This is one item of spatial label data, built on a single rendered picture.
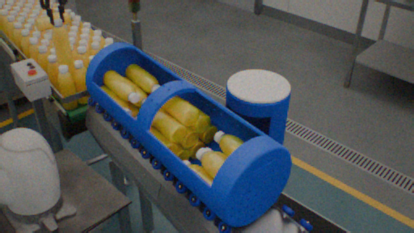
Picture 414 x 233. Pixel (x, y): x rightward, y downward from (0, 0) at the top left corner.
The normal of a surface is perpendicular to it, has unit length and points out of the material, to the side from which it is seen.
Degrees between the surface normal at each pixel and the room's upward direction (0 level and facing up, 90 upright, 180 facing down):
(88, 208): 4
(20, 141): 10
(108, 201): 4
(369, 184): 0
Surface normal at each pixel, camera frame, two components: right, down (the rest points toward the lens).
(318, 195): 0.01, -0.82
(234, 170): -0.48, -0.40
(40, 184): 0.68, 0.42
